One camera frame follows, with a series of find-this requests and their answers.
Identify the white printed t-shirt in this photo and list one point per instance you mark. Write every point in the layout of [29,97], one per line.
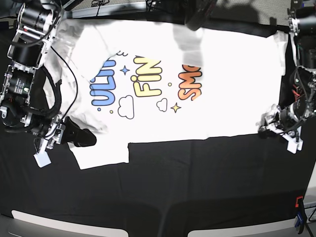
[131,81]

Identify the black table cloth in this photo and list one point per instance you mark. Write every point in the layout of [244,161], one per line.
[166,189]

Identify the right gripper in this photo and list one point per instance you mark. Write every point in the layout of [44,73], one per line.
[60,132]

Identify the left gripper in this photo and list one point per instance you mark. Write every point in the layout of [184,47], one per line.
[285,122]

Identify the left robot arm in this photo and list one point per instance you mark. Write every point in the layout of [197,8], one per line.
[302,24]

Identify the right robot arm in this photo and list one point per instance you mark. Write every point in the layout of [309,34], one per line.
[37,24]

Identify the red blue clamp near right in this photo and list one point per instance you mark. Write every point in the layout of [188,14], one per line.
[300,215]

